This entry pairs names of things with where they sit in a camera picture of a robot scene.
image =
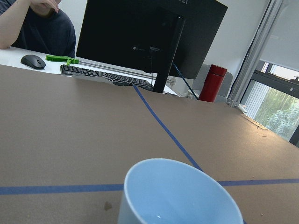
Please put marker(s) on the light blue plastic cup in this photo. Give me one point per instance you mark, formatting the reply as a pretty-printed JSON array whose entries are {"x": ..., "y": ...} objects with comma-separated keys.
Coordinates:
[{"x": 165, "y": 191}]

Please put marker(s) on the black keyboard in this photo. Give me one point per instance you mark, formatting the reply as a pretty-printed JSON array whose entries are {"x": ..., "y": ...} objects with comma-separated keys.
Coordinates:
[{"x": 100, "y": 76}]

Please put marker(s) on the red thermos bottle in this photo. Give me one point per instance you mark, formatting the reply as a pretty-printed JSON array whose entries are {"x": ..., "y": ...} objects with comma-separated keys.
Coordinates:
[{"x": 212, "y": 83}]

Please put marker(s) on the black computer monitor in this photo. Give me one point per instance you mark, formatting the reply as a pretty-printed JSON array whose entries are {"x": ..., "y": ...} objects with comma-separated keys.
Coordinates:
[{"x": 166, "y": 37}]

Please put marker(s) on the brown paper table cover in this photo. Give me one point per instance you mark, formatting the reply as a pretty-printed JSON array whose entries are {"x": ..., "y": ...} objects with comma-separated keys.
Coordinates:
[{"x": 66, "y": 145}]

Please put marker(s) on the green plastic tool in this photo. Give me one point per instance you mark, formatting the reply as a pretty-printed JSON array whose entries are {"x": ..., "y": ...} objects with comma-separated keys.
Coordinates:
[{"x": 65, "y": 59}]

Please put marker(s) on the black computer mouse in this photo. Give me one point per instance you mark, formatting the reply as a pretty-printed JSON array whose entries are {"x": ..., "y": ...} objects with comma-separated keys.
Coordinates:
[{"x": 33, "y": 61}]

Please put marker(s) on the seated person dark shirt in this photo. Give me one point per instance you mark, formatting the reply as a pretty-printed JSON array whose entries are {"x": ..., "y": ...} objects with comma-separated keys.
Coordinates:
[{"x": 36, "y": 25}]

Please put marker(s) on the aluminium frame post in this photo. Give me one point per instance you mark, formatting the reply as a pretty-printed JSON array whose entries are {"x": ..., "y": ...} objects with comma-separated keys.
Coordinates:
[{"x": 254, "y": 52}]

